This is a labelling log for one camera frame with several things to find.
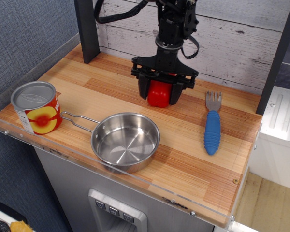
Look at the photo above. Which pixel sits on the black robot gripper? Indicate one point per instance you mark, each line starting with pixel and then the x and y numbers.
pixel 164 67

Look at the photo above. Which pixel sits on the red toy bell pepper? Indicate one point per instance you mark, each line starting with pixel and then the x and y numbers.
pixel 159 93

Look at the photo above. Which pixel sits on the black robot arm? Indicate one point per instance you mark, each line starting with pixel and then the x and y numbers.
pixel 177 21

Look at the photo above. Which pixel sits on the small stainless steel pan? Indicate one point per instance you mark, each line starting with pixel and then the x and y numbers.
pixel 126 141

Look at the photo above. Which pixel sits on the orange toy food can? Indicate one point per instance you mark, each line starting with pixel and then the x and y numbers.
pixel 37 106

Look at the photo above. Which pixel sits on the white toy sink counter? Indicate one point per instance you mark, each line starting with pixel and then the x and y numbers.
pixel 270 158

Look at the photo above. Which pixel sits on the silver dispenser button panel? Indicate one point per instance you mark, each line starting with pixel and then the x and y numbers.
pixel 112 215

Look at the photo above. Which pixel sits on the yellow object at corner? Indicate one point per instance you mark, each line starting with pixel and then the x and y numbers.
pixel 20 226

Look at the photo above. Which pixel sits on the blue handled toy fork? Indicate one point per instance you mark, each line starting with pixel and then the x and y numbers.
pixel 212 134

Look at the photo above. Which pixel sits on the dark grey left post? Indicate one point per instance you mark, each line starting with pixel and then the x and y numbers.
pixel 87 29

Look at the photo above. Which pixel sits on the dark grey post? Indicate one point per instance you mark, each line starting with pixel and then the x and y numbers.
pixel 274 70
pixel 87 29

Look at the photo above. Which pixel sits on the dark grey right post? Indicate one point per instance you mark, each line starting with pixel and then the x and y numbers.
pixel 274 70

